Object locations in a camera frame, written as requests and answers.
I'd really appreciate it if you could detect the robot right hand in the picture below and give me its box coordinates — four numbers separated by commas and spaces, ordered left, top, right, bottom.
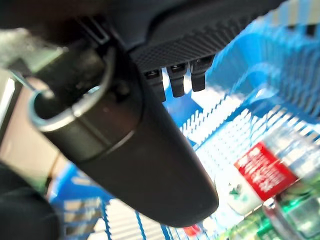
0, 0, 283, 228

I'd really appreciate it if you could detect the green can in basket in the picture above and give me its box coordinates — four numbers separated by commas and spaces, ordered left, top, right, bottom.
219, 192, 320, 240

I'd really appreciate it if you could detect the water bottle red label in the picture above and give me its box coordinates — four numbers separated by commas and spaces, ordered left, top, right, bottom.
183, 122, 320, 238

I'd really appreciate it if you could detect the blue plastic shopping basket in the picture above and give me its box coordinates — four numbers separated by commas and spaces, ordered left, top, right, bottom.
47, 0, 320, 240

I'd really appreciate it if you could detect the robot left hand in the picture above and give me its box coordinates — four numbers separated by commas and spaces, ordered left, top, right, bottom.
0, 159, 63, 240

